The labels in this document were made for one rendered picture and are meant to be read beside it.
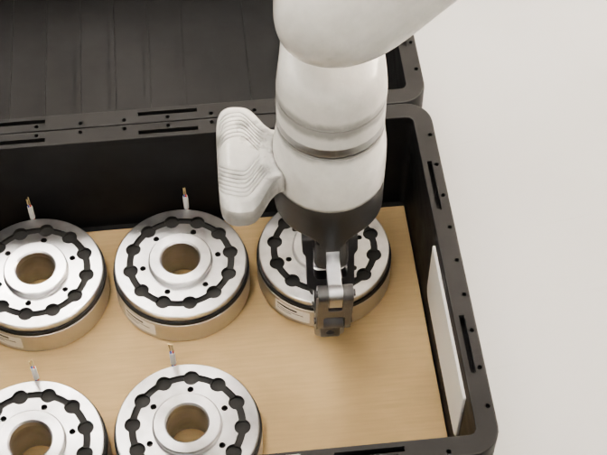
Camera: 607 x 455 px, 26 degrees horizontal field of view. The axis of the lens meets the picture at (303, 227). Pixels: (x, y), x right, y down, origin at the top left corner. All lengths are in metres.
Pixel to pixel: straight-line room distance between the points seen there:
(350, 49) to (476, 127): 0.59
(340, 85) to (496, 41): 0.62
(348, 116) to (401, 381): 0.26
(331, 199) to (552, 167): 0.47
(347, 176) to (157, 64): 0.39
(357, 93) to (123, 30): 0.47
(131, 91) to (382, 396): 0.37
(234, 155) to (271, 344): 0.19
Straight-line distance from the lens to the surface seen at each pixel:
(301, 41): 0.73
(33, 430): 0.95
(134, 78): 1.18
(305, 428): 0.96
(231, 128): 0.88
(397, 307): 1.02
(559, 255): 1.23
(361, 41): 0.73
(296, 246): 1.00
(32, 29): 1.24
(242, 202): 0.84
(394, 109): 1.01
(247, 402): 0.94
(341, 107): 0.79
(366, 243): 1.01
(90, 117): 1.01
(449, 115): 1.32
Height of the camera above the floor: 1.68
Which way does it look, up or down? 53 degrees down
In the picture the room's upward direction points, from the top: straight up
